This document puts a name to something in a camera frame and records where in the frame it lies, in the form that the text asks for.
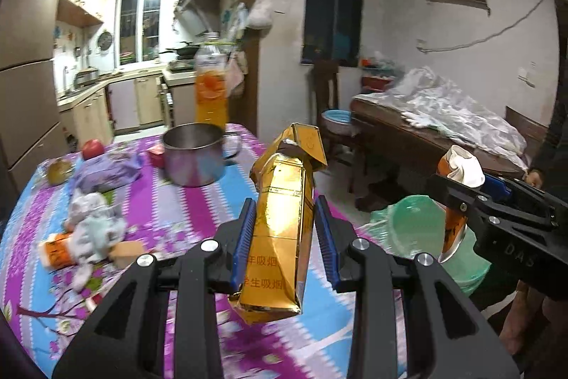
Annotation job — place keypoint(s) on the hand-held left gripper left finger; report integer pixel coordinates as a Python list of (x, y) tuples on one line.
[(246, 241)]

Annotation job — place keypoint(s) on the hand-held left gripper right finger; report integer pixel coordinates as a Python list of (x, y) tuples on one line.
[(324, 237)]

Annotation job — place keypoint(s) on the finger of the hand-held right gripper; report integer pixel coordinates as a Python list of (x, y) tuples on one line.
[(497, 188), (452, 192)]

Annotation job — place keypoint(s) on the white tissue wad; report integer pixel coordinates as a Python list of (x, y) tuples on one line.
[(466, 170)]

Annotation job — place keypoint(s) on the orange packet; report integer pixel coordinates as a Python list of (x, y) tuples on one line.
[(452, 232)]

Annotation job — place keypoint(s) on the crushed gold cigarette carton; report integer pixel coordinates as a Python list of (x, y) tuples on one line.
[(279, 206)]

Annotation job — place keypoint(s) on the orange small box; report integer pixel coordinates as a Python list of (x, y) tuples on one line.
[(57, 252)]

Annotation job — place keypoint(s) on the person's right hand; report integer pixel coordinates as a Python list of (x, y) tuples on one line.
[(523, 317)]

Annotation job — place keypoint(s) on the wooden side table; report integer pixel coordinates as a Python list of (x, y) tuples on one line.
[(412, 148)]

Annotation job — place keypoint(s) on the purple floral tablecloth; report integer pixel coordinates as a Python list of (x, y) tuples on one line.
[(186, 219)]

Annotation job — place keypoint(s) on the clear plastic sheet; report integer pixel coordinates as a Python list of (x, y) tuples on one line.
[(443, 103)]

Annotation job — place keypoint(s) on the stainless steel pot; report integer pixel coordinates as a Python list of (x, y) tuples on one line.
[(191, 166)]

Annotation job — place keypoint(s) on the brown cardboard piece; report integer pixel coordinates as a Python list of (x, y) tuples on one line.
[(128, 250)]

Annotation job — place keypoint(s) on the blue plastic basin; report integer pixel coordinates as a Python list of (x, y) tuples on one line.
[(337, 117)]

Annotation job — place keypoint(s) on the small red box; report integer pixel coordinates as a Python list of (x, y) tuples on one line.
[(155, 157)]

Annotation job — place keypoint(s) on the dark wooden chair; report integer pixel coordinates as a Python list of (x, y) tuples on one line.
[(326, 90)]

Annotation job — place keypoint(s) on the orange juice bottle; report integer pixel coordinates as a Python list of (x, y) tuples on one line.
[(212, 95)]

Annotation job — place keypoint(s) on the crumpled white tissue pile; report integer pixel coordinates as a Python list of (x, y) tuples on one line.
[(95, 228)]

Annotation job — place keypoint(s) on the purple tissue packet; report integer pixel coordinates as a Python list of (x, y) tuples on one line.
[(106, 174)]

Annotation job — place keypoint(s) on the red apple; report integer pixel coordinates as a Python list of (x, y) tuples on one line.
[(93, 149)]

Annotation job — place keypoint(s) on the yellow-brown pear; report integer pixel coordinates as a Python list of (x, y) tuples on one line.
[(60, 172)]

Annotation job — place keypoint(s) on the lower kitchen cabinets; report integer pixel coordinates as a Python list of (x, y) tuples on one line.
[(93, 112)]

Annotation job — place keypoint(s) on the black wok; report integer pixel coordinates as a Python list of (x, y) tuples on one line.
[(186, 49)]

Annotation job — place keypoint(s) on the range hood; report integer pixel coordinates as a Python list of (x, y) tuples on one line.
[(191, 19)]

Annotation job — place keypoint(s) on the hanging white plastic bag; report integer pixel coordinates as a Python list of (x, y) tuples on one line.
[(259, 12)]

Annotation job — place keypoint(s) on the kitchen window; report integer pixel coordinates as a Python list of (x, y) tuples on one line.
[(137, 24)]

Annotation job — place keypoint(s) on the grey refrigerator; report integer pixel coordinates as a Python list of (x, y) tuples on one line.
[(26, 95)]

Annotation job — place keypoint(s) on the white wall socket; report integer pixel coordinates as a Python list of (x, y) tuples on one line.
[(526, 77)]

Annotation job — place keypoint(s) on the round wall strainer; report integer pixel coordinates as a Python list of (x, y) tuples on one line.
[(105, 40)]

